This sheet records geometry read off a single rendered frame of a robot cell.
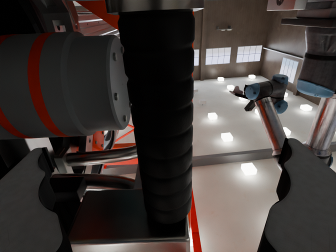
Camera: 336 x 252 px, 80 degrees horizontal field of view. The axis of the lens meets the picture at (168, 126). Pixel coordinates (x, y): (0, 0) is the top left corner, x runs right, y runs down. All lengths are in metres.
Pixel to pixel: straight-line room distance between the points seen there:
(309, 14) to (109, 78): 0.69
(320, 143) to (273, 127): 0.19
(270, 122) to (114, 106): 0.87
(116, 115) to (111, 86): 0.04
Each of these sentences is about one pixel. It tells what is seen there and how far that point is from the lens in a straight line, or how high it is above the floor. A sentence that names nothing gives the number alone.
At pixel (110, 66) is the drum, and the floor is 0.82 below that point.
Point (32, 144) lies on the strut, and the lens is 0.38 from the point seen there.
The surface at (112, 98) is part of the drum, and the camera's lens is 0.24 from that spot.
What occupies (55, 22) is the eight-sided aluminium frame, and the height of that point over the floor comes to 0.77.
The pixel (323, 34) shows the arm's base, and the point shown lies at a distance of 0.80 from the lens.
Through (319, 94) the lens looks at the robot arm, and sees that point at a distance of 0.86.
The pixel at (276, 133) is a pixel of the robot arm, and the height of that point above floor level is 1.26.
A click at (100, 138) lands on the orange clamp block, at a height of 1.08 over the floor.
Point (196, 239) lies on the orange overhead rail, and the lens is 3.11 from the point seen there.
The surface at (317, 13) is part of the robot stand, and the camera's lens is 0.80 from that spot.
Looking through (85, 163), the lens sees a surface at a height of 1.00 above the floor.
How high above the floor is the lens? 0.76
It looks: 29 degrees up
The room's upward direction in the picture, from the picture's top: 177 degrees clockwise
